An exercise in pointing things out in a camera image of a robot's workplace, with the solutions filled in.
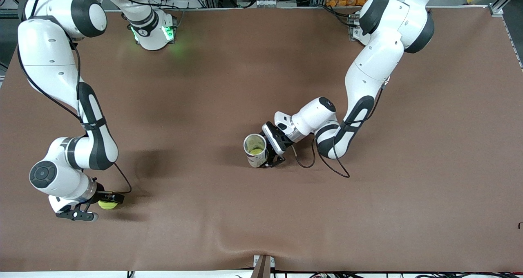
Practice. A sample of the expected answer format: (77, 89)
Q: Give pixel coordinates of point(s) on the blue white tennis ball can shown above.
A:
(258, 161)

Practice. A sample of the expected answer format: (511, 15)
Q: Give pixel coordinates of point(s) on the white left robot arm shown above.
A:
(380, 61)

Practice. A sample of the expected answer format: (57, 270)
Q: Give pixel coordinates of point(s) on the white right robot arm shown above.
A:
(45, 53)

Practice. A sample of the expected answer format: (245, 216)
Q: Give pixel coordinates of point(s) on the brown post with grey bracket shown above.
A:
(263, 265)

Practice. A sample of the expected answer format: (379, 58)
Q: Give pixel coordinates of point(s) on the brown table mat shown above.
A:
(245, 86)

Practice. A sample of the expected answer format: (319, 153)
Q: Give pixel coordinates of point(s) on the yellow tennis ball large print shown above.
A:
(108, 206)

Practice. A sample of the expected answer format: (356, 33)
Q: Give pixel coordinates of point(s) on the yellow tennis ball small print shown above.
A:
(256, 151)

